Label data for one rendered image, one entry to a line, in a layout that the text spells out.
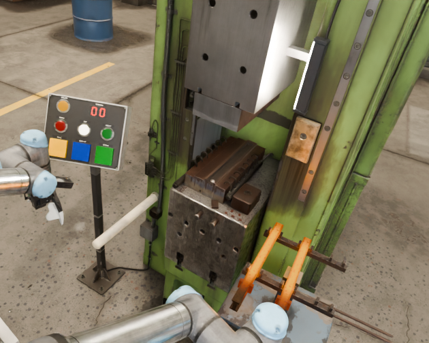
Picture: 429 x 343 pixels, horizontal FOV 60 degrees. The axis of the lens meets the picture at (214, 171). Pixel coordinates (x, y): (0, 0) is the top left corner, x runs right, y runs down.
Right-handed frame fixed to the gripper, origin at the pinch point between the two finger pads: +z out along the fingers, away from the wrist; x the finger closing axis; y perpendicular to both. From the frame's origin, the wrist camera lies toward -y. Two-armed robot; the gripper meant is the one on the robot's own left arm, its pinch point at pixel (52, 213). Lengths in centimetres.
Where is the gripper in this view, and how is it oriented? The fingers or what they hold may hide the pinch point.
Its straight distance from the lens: 152.1
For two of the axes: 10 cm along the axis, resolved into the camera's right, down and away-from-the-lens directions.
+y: -6.3, 3.9, -6.8
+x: 7.7, 4.6, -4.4
